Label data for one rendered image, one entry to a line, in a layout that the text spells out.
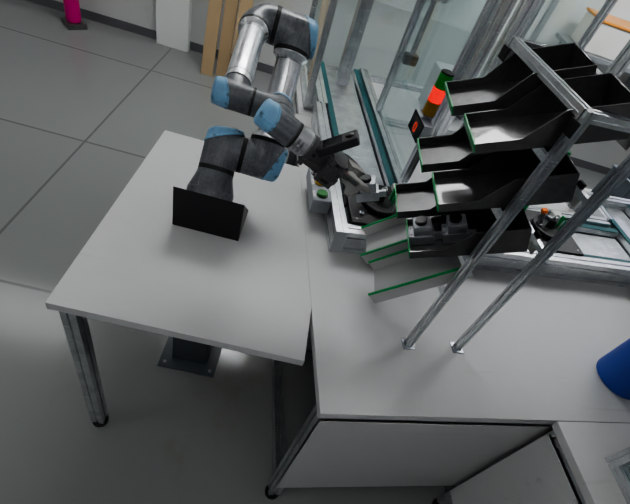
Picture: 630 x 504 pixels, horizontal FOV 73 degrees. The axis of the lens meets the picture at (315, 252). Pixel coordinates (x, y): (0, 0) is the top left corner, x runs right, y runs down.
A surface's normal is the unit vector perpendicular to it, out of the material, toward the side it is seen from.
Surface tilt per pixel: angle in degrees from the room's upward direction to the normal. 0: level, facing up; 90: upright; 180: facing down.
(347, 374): 0
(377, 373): 0
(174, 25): 90
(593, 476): 0
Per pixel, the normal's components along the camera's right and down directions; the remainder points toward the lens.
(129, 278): 0.25, -0.67
